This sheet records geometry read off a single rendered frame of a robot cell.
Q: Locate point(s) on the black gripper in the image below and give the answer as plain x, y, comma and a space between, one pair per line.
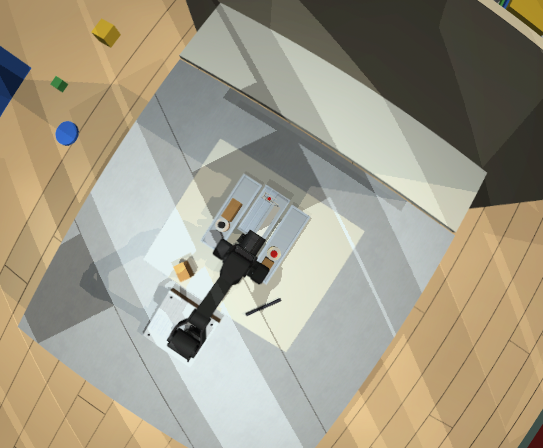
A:
257, 273

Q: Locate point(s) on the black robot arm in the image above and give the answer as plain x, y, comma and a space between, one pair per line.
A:
235, 265

